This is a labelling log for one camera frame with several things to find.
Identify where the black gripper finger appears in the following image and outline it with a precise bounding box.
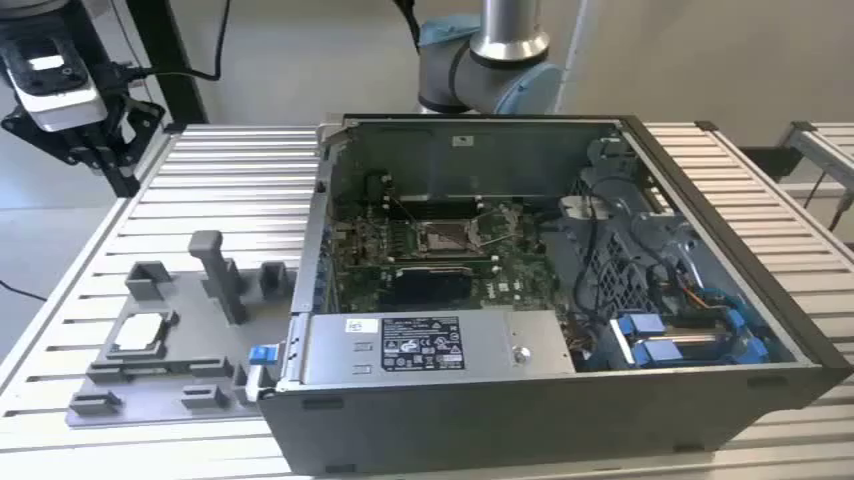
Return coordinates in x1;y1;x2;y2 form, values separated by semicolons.
92;94;166;199
1;107;101;169

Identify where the silver square CPU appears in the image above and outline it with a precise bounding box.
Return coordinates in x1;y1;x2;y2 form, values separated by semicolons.
112;315;168;354

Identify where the black RAM slot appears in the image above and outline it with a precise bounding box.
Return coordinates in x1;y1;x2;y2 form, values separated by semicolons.
392;205;483;217
389;196;483;207

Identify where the CPU socket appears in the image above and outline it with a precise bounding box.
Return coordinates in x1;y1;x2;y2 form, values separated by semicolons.
416;219;479;254

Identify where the long expansion slot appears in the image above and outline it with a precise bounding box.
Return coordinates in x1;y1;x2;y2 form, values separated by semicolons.
392;253;500;267

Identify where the silver power supply unit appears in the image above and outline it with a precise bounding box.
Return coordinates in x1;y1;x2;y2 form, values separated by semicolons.
299;309;576;386

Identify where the black graphics card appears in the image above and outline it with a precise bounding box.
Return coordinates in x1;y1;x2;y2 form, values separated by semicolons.
379;264;472;307

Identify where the grey plastic parts rack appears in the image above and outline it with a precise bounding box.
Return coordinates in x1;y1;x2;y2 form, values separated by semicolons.
64;229;299;429

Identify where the metal socket cover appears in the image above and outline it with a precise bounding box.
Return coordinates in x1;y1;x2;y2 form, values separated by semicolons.
473;207;528;247

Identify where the green motherboard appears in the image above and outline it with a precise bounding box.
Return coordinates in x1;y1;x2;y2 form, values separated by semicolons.
329;197;568;316

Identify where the grey metal disk bay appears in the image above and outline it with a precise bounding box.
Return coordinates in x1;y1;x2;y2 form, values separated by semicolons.
552;134;802;374

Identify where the dark grey PC case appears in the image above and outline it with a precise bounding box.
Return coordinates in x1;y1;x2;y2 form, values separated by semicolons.
256;112;854;474

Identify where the blue disk carrier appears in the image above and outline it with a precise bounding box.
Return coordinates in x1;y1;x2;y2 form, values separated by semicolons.
630;339;682;367
619;312;666;335

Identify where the black box under table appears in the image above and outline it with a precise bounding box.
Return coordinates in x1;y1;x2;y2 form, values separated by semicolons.
736;144;802;184

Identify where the aluminium side table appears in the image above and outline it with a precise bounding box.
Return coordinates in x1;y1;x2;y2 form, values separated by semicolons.
776;119;854;236

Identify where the black metal post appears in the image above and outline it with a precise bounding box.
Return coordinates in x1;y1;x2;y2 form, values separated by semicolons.
129;0;209;126

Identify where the black camera cable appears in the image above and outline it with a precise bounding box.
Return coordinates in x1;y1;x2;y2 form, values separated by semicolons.
122;0;233;82

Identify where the black floor cable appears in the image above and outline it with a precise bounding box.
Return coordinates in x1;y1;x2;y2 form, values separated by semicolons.
0;279;49;302

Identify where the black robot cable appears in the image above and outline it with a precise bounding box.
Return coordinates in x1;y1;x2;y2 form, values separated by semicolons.
396;0;423;49

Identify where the black wire in case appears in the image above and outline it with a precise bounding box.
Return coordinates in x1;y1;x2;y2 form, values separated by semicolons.
571;199;668;321

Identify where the orange and yellow wire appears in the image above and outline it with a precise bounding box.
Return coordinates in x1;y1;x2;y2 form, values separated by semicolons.
679;284;726;309

